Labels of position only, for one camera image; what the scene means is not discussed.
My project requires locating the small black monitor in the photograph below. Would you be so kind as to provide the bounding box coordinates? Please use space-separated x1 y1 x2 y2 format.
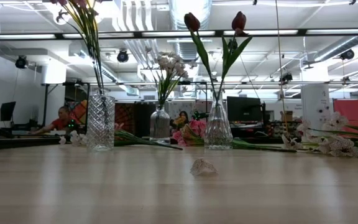
0 101 17 122

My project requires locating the red partition wall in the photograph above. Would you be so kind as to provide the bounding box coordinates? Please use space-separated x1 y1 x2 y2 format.
333 98 358 135

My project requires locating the large black monitor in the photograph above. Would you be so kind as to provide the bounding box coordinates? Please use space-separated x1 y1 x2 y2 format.
226 96 262 124

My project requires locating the pink artificial flower bunch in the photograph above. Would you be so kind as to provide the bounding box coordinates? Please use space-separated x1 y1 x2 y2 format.
50 0 105 96
172 118 298 154

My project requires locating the person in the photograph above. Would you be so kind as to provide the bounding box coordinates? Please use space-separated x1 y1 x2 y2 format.
170 110 190 130
29 105 74 135

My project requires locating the black aluminium table frame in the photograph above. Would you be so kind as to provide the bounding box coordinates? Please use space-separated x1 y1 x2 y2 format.
0 136 291 151

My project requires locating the diamond-cut cylinder glass vase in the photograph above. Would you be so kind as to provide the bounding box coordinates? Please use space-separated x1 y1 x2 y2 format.
86 90 116 152

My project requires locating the ribbed glass bottle vase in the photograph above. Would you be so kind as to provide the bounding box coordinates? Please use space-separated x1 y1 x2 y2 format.
149 104 171 144

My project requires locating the flared glass carafe vase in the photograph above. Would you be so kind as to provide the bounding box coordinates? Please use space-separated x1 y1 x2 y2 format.
203 89 234 150

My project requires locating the black panel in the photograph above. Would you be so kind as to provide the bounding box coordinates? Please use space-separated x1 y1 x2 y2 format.
134 101 157 138

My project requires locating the fallen white spotted petal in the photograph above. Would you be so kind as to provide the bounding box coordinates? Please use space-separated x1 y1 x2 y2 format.
190 158 219 177

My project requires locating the white round column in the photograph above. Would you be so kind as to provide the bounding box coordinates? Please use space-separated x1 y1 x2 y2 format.
301 83 334 138

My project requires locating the black overhead frame bar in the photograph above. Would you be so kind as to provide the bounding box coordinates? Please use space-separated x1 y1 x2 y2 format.
0 29 358 42

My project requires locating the yellow hanging cable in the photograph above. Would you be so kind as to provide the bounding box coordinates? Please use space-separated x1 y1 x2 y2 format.
274 0 289 134

